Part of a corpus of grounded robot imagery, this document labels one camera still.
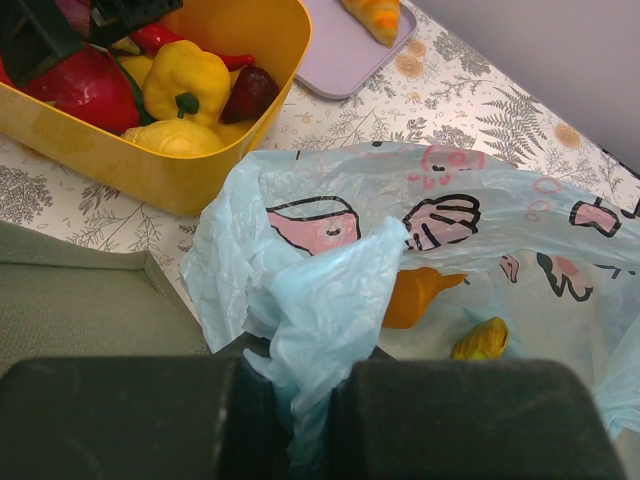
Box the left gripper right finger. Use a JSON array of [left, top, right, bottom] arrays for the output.
[[327, 358, 625, 479]]

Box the light blue plastic bag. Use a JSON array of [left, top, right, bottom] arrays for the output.
[[180, 142, 639, 473]]

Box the yellow pear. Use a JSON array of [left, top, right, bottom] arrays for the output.
[[121, 119, 226, 157]]

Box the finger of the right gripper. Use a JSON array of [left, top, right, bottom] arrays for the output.
[[1, 0, 84, 87], [89, 0, 183, 45]]

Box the orange croissant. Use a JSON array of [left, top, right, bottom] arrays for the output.
[[341, 0, 401, 48]]

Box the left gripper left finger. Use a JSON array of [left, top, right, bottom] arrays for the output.
[[1, 346, 289, 479]]

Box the green canvas tote bag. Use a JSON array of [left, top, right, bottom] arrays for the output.
[[1, 222, 209, 372]]

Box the yellow bell pepper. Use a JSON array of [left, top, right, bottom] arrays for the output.
[[142, 40, 231, 127]]

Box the yellow banana bunch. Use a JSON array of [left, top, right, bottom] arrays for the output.
[[450, 316, 510, 360]]

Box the pink dragon fruit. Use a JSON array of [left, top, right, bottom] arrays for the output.
[[1, 44, 141, 135]]

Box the red apple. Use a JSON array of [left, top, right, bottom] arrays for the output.
[[220, 66, 280, 124]]

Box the red chili pepper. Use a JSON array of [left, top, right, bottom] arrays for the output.
[[128, 22, 256, 71]]

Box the purple tray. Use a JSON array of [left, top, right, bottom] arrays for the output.
[[296, 1, 417, 100]]

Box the yellow plastic fruit basket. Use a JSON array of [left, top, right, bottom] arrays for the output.
[[1, 0, 312, 216]]

